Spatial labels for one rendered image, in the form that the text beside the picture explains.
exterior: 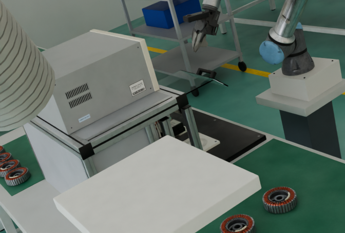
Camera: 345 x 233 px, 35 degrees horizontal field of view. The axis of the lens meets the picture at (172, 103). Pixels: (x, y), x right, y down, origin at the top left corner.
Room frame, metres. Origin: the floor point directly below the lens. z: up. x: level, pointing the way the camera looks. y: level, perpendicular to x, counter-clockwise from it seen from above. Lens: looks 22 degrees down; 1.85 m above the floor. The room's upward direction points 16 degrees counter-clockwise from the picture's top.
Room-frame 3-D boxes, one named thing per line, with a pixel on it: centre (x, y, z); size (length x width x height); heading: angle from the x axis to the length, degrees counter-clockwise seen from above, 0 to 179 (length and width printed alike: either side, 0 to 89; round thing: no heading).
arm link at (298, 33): (2.38, -0.60, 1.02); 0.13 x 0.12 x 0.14; 135
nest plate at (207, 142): (2.07, -0.04, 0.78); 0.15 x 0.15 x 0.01; 28
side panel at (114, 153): (1.70, 0.22, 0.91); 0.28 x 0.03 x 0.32; 118
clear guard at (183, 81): (2.07, -0.04, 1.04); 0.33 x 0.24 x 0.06; 118
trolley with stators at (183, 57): (4.95, -0.28, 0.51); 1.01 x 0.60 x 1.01; 28
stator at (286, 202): (1.53, -0.25, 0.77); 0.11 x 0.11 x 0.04
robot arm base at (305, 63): (2.38, -0.61, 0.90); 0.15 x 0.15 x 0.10
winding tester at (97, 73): (2.03, 0.30, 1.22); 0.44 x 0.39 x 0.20; 28
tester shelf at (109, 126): (2.02, 0.30, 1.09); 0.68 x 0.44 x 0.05; 28
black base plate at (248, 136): (2.17, 0.03, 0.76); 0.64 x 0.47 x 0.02; 28
